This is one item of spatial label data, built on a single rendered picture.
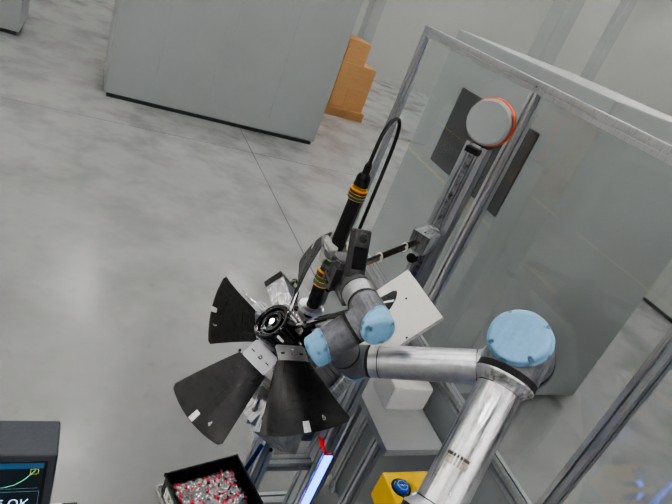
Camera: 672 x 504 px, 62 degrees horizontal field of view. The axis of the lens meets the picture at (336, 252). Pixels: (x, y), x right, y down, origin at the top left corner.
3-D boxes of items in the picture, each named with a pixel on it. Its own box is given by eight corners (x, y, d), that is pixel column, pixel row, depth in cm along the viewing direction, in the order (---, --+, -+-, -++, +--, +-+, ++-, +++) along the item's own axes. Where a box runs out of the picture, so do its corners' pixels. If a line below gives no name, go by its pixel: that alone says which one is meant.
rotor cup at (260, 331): (268, 341, 175) (244, 317, 167) (306, 315, 174) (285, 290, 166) (278, 373, 164) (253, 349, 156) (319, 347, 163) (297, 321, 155)
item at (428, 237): (417, 242, 205) (427, 222, 201) (433, 252, 202) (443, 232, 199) (404, 247, 197) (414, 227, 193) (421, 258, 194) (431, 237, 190)
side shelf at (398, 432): (401, 381, 226) (404, 376, 224) (441, 455, 197) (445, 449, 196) (348, 379, 215) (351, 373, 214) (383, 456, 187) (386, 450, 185)
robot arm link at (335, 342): (329, 379, 126) (371, 353, 126) (310, 362, 117) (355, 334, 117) (315, 351, 131) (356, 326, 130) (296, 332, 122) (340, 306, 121)
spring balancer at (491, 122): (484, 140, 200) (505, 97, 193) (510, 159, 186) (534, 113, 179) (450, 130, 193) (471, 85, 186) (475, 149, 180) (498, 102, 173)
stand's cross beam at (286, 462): (306, 461, 212) (309, 454, 210) (309, 470, 208) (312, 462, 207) (259, 462, 203) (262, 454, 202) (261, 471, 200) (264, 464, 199)
